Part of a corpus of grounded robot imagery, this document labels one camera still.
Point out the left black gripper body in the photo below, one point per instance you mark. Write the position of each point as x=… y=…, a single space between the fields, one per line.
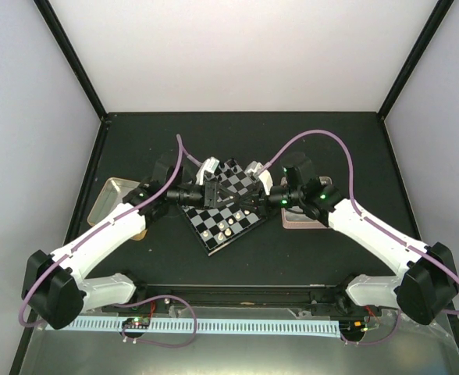
x=194 y=199

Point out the gold metal tin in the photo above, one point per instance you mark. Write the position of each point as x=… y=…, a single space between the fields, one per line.
x=111 y=195

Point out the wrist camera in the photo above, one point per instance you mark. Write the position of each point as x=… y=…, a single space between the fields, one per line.
x=256 y=170
x=208 y=166

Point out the right black frame post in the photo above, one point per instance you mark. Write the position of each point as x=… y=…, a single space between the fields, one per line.
x=429 y=30

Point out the white slotted cable duct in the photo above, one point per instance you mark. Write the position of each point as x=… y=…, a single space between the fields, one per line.
x=162 y=325

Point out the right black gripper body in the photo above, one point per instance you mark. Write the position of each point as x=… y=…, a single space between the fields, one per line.
x=293 y=197

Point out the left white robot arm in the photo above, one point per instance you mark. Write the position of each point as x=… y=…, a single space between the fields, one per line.
x=57 y=287

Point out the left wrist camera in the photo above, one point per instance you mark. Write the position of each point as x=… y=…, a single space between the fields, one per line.
x=208 y=166

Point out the black mounting rail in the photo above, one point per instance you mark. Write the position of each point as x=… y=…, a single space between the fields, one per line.
x=318 y=300

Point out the black and white chessboard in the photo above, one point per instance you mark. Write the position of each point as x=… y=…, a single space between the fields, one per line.
x=217 y=228

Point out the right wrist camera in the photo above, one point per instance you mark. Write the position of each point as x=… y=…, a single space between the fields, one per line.
x=256 y=170

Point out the black frame post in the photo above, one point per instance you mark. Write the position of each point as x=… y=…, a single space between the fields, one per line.
x=53 y=23
x=429 y=30

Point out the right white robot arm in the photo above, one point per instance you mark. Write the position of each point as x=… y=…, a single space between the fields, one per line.
x=424 y=277

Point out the pink tin with pieces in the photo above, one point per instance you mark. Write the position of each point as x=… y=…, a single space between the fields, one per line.
x=295 y=219

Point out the left black frame post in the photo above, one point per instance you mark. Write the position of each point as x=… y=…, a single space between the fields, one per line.
x=53 y=23

